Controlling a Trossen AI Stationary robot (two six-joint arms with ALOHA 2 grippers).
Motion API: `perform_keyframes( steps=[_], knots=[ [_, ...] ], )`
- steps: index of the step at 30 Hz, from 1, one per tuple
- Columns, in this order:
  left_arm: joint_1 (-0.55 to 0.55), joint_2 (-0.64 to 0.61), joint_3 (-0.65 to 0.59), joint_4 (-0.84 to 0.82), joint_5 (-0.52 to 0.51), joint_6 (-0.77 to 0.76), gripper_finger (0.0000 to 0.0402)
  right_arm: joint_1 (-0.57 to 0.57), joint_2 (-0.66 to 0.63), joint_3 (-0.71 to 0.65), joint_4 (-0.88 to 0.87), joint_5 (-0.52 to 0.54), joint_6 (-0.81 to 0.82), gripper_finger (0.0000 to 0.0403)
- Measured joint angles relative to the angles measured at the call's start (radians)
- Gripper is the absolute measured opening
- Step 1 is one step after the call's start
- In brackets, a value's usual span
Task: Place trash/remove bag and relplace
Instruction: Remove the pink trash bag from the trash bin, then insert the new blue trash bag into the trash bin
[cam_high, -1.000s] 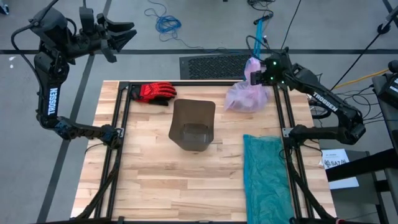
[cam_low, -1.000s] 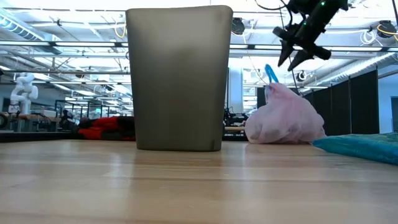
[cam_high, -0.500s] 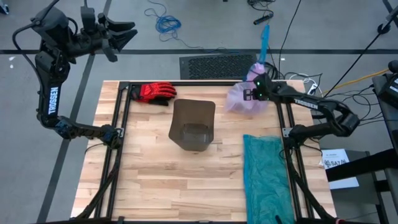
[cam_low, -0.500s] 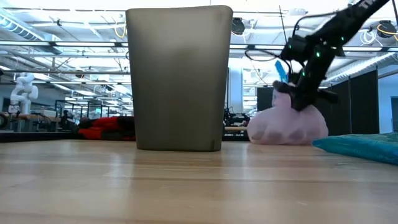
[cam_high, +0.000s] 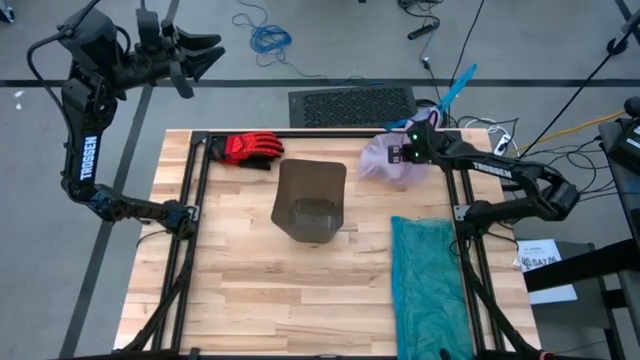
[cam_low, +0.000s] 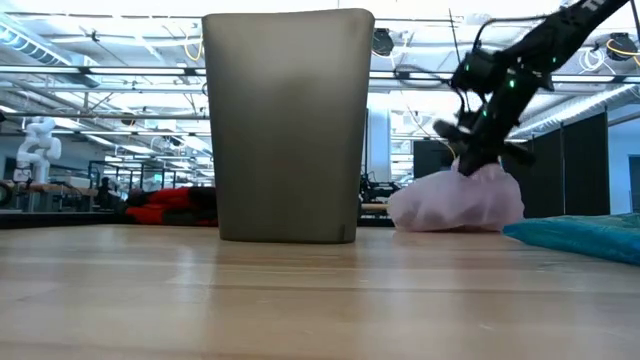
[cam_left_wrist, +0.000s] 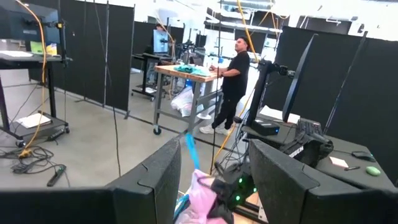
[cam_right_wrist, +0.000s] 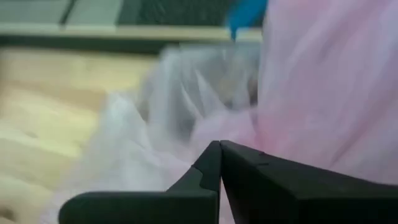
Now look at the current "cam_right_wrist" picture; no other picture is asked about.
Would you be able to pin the black perforated floor mat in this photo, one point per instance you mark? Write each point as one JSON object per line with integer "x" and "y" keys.
{"x": 174, "y": 12}

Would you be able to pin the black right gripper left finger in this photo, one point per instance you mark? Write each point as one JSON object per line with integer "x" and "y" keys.
{"x": 155, "y": 208}

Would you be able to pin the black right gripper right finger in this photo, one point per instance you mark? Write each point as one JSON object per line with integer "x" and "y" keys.
{"x": 295, "y": 196}

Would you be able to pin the black metal table frame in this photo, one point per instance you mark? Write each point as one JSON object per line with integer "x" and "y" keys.
{"x": 77, "y": 43}

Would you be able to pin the pink translucent trash bag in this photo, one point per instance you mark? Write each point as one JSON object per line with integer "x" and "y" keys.
{"x": 311, "y": 77}

